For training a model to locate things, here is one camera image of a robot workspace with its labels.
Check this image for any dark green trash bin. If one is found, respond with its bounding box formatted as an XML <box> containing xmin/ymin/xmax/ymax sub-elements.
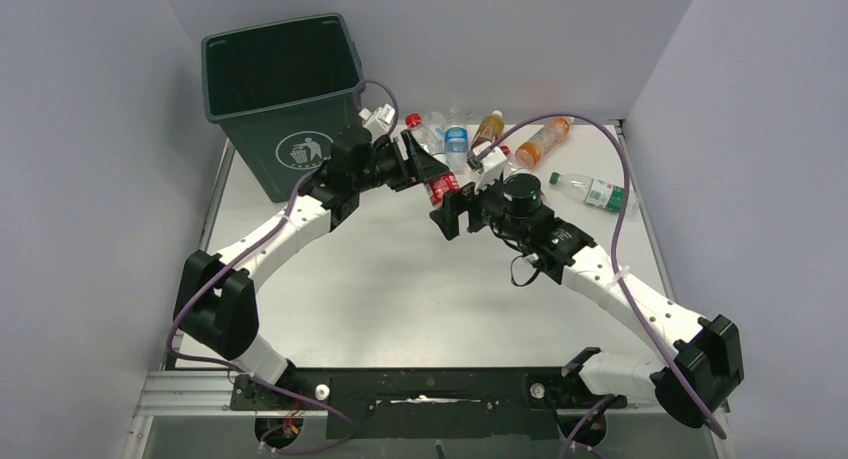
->
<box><xmin>201</xmin><ymin>13</ymin><xmax>363</xmax><ymax>203</ymax></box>

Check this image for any clear bottle red cap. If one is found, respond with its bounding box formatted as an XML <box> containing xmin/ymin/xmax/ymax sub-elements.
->
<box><xmin>499</xmin><ymin>145</ymin><xmax>529</xmax><ymax>178</ymax></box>

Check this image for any aluminium frame rail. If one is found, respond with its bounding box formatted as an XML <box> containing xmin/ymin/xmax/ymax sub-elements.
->
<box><xmin>125</xmin><ymin>369</ymin><xmax>737</xmax><ymax>458</ymax></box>

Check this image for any orange juice bottle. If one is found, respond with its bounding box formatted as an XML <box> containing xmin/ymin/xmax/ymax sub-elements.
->
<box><xmin>514</xmin><ymin>117</ymin><xmax>573</xmax><ymax>169</ymax></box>

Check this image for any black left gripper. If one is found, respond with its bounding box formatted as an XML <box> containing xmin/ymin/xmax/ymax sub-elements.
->
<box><xmin>353</xmin><ymin>130</ymin><xmax>447</xmax><ymax>193</ymax></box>

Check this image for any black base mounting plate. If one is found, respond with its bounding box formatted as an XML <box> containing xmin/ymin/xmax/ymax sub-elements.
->
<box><xmin>230</xmin><ymin>367</ymin><xmax>600</xmax><ymax>440</ymax></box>

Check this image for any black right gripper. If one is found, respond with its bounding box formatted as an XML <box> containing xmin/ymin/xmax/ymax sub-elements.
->
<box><xmin>431</xmin><ymin>168</ymin><xmax>528</xmax><ymax>244</ymax></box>

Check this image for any clear bottle red label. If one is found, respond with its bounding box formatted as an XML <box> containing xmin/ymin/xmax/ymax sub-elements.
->
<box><xmin>405</xmin><ymin>113</ymin><xmax>460</xmax><ymax>208</ymax></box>

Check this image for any clear bottle green cap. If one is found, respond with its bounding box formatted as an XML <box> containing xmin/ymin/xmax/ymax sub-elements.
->
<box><xmin>548</xmin><ymin>172</ymin><xmax>639</xmax><ymax>215</ymax></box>

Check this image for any brown tea bottle red label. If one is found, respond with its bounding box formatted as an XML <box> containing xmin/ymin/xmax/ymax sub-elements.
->
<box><xmin>469</xmin><ymin>110</ymin><xmax>504</xmax><ymax>152</ymax></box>

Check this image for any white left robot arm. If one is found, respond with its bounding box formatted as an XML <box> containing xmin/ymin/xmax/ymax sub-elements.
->
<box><xmin>169</xmin><ymin>126</ymin><xmax>449</xmax><ymax>384</ymax></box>

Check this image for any clear bottle blue label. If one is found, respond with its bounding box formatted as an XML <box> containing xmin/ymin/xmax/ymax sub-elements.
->
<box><xmin>445</xmin><ymin>105</ymin><xmax>469</xmax><ymax>174</ymax></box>

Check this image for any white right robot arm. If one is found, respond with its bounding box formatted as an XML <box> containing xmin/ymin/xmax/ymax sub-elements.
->
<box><xmin>430</xmin><ymin>175</ymin><xmax>744</xmax><ymax>428</ymax></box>

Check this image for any white blue label bottle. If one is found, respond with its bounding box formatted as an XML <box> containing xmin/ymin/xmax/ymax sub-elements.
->
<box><xmin>425</xmin><ymin>111</ymin><xmax>448</xmax><ymax>153</ymax></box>

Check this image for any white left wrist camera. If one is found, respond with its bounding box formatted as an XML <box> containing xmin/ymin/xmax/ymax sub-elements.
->
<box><xmin>358</xmin><ymin>103</ymin><xmax>397</xmax><ymax>141</ymax></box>

